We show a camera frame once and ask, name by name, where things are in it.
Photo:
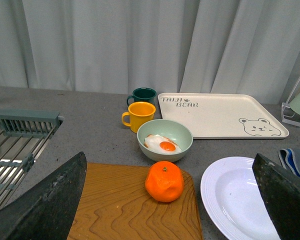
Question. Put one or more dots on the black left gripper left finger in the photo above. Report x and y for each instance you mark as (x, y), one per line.
(47, 210)

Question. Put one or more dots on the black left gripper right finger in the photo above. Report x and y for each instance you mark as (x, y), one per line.
(280, 192)

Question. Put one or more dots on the white round plate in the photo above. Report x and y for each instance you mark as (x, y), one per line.
(232, 199)

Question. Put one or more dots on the orange mandarin fruit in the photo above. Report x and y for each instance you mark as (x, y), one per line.
(164, 181)

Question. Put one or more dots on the grey blue folded cloth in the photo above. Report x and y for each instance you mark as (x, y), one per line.
(290, 160)

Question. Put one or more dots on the wooden cutting board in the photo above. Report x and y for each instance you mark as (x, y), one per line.
(115, 205)

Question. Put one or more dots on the green sink drying rack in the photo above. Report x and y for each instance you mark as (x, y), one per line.
(23, 136)

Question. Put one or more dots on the clear acrylic cup rack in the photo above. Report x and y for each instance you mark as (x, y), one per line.
(290, 109)

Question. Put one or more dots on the cream bear serving tray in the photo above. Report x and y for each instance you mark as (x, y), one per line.
(221, 116)

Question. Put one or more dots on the fake fried egg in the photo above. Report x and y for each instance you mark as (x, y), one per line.
(161, 144)

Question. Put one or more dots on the light green bowl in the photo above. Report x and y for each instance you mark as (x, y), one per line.
(175, 131)

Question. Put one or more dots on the yellow enamel mug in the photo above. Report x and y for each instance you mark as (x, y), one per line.
(138, 113)

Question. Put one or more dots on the dark green enamel mug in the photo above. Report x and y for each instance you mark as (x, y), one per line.
(142, 94)

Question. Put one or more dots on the white curtain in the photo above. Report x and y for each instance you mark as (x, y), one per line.
(247, 47)

